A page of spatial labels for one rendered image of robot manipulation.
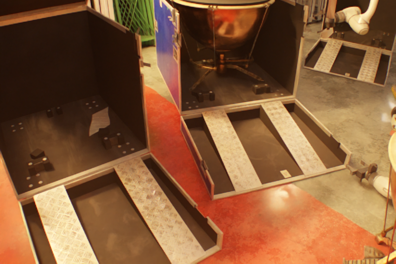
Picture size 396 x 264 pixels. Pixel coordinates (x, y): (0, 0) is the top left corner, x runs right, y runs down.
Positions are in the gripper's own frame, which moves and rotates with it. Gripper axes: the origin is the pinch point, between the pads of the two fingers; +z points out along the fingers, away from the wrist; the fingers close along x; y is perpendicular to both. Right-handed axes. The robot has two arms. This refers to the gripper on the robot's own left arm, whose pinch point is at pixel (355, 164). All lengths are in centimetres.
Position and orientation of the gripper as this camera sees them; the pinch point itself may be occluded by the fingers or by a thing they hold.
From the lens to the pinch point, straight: 247.9
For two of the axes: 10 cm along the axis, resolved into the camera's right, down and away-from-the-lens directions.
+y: 0.4, 9.2, 3.9
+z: -2.8, -3.6, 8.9
